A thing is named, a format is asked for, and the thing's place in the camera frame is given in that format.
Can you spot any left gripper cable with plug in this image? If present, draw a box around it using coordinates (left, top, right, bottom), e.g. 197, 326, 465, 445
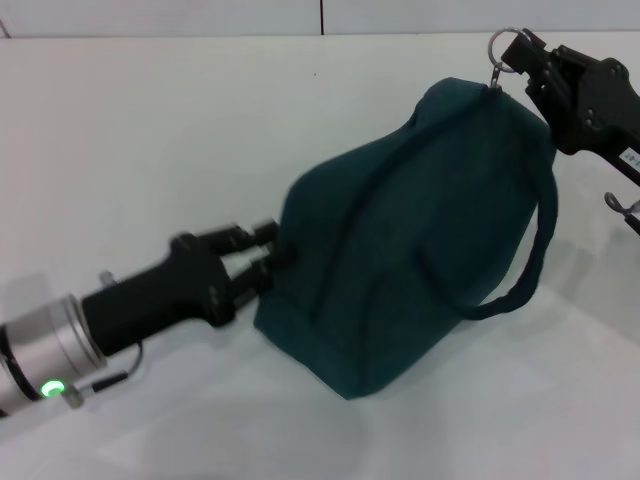
64, 342, 146, 409

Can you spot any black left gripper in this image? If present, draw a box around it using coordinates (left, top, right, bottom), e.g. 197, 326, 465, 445
79, 219, 299, 359

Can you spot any gripper cable with plug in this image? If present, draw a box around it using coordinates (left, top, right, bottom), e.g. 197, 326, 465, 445
64, 342, 146, 409
603, 191, 640, 229

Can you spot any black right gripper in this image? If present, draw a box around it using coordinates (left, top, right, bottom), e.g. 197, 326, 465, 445
499, 27, 640, 189

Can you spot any right gripper cable with plug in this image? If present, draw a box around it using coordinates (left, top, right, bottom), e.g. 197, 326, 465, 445
603, 191, 640, 229

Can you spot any dark teal insulated lunch bag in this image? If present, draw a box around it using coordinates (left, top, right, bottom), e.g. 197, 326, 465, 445
253, 27, 559, 401

